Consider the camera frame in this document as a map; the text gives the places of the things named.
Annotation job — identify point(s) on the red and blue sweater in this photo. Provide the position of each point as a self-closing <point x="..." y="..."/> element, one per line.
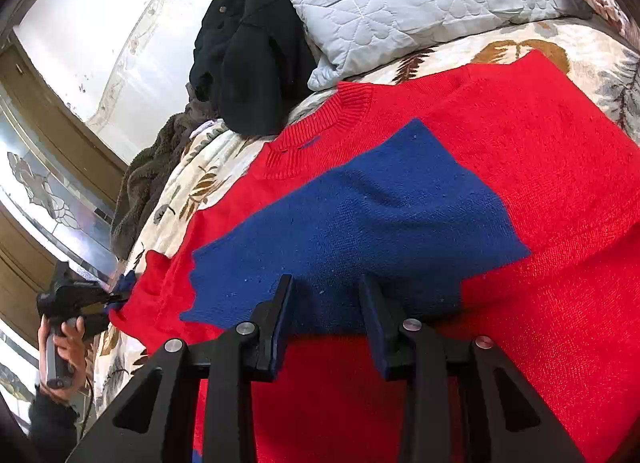
<point x="500" y="143"/>

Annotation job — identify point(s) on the wooden wardrobe with glass panel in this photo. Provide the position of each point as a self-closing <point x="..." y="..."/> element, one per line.
<point x="40" y="183"/>

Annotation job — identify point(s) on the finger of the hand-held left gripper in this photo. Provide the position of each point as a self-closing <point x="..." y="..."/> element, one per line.
<point x="119" y="294"/>

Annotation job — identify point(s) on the pale lilac cloth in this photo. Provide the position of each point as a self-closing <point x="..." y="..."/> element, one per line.
<point x="201" y="129"/>

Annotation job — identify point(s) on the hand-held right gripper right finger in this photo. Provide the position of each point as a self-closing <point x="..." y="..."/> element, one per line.
<point x="372" y="328"/>

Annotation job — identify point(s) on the leaf-print blanket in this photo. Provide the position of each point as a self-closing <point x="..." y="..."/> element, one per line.
<point x="200" y="178"/>

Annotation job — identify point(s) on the person's left hand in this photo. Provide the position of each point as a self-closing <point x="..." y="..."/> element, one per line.
<point x="76" y="353"/>

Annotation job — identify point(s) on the person's left forearm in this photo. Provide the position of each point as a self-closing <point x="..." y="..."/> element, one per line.
<point x="50" y="425"/>

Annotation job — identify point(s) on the dark brown fleece cloth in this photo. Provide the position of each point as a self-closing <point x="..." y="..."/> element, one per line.
<point x="145" y="183"/>

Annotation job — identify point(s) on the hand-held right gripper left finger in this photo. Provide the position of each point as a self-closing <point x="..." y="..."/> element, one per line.
<point x="281" y="333"/>

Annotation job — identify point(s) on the black garment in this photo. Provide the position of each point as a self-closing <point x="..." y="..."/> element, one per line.
<point x="250" y="68"/>

